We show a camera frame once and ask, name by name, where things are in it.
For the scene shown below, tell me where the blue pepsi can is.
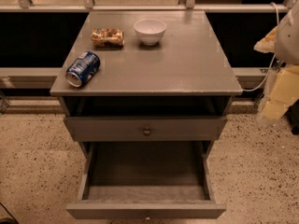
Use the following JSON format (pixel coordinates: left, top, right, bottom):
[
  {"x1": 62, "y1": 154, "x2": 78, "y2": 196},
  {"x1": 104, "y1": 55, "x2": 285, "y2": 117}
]
[{"x1": 65, "y1": 51, "x2": 101, "y2": 88}]

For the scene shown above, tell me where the white cable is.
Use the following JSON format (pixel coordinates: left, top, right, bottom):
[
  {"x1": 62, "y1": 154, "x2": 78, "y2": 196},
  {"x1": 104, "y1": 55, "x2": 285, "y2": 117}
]
[{"x1": 242, "y1": 1, "x2": 281, "y2": 93}]

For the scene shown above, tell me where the open grey lower drawer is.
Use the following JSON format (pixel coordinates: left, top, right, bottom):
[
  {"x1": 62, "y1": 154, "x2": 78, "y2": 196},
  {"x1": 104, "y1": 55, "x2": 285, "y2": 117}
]
[{"x1": 66, "y1": 142, "x2": 226, "y2": 219}]

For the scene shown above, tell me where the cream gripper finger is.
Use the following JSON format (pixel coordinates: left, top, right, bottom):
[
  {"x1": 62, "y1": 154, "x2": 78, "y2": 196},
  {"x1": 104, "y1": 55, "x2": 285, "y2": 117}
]
[
  {"x1": 259, "y1": 64, "x2": 299, "y2": 120},
  {"x1": 253, "y1": 27, "x2": 278, "y2": 53}
]

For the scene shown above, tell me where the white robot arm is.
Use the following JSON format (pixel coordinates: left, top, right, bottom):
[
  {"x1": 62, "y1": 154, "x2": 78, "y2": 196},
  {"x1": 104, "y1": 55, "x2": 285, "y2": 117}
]
[{"x1": 254, "y1": 1, "x2": 299, "y2": 120}]

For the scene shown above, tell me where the white ceramic bowl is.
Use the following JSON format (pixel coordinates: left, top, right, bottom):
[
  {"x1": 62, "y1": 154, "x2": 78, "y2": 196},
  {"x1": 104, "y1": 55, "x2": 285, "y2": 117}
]
[{"x1": 134, "y1": 19, "x2": 166, "y2": 46}]

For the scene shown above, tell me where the grey drawer cabinet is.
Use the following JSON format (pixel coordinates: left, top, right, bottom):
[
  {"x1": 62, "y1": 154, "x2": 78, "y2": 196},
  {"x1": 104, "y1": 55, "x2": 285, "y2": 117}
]
[{"x1": 50, "y1": 10, "x2": 243, "y2": 161}]

